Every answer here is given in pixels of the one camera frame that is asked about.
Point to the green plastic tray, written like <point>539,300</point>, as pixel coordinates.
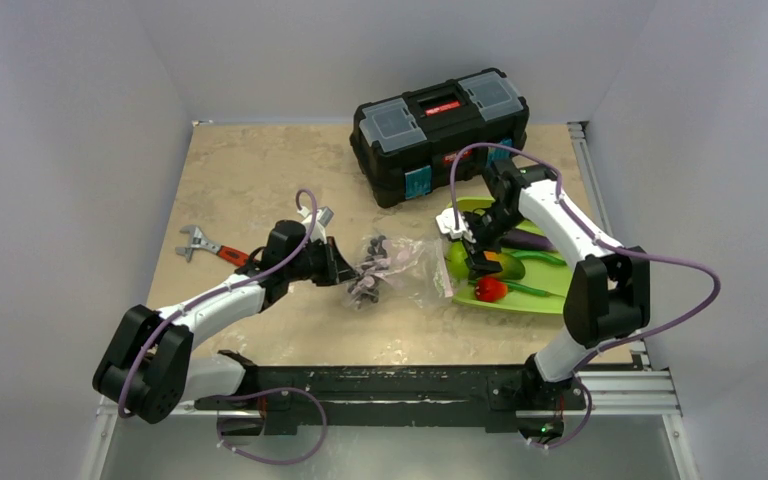
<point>542,288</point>

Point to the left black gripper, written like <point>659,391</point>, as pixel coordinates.
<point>335,269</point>

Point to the green orange fake mango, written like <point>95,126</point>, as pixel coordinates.
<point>511,268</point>

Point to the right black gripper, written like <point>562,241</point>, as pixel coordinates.
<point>480,237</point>

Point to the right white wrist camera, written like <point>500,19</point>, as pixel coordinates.
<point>453,226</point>

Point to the red handled adjustable wrench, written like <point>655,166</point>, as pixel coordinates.
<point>197,240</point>

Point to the dark purple fake grapes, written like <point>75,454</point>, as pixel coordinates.
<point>364,289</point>

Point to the black plastic toolbox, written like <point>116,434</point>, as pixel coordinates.
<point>410,145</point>

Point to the clear zip top bag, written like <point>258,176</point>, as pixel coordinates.
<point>417,271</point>

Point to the black metal base frame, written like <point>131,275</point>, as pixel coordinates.
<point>494,398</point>

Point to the dark purple fake eggplant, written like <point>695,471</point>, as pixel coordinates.
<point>525,240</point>

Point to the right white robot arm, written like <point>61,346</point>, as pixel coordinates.
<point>608,298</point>

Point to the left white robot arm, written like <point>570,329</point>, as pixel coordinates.
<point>147,368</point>

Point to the green fake apple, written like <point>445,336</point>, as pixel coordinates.
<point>455,259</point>

